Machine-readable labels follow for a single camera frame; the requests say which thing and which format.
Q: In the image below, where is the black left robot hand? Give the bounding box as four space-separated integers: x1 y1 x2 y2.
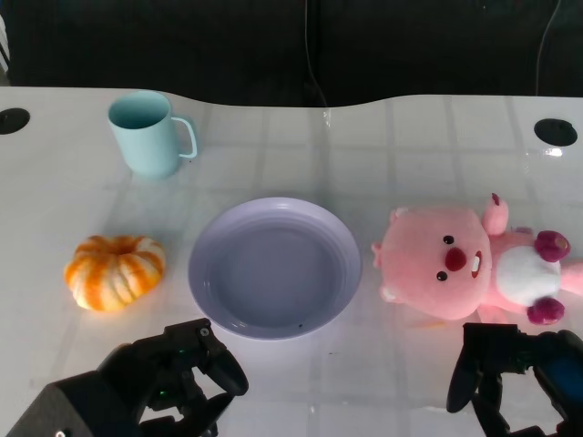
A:
97 318 250 437

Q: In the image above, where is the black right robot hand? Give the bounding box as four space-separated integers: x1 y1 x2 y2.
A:
445 321 583 437

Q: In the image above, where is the pink plush doll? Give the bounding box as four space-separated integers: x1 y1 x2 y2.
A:
371 192 583 326

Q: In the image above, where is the lavender plate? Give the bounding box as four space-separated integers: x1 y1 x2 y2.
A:
188 196 363 341

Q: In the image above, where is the orange white striped pumpkin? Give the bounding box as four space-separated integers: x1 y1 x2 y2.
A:
63 234 166 312

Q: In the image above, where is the light blue mug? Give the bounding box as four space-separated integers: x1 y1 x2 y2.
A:
107 90 199 179

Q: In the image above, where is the black table grommet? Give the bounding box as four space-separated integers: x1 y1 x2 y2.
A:
533 118 578 147
0 107 31 135

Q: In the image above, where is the black sofa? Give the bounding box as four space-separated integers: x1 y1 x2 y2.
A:
0 0 583 108

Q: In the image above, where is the thin grey cable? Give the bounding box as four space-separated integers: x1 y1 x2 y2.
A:
536 0 564 97

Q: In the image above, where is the thin dark cable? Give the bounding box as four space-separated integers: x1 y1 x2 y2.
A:
302 0 329 108

